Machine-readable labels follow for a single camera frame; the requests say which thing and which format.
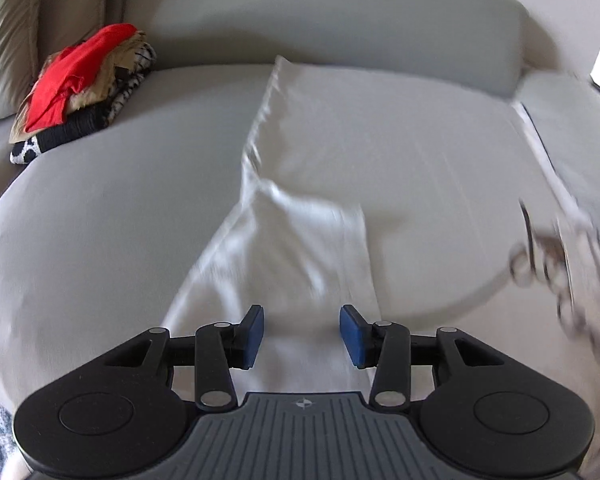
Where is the red garment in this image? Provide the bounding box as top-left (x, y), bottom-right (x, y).
top-left (25, 23), bottom-right (138, 133)

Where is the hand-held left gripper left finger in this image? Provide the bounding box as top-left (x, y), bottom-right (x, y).
top-left (102, 304), bottom-right (266, 411)

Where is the stack of folded clothes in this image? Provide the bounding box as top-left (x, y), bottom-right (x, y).
top-left (9, 30), bottom-right (148, 143)
top-left (10, 42), bottom-right (158, 166)

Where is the light grey sofa cushion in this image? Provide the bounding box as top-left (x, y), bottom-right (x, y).
top-left (517, 72), bottom-right (600, 211)

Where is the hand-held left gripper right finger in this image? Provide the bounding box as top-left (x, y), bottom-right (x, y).
top-left (339, 304), bottom-right (506, 411)

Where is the light grey printed t-shirt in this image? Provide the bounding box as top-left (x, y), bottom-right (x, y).
top-left (160, 55), bottom-right (600, 396)

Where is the olive grey throw pillow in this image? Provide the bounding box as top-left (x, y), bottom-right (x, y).
top-left (0, 0), bottom-right (43, 126)
top-left (32, 0), bottom-right (113, 61)

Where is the grey sofa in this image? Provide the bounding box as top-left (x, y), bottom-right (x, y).
top-left (0, 0), bottom-right (600, 411)

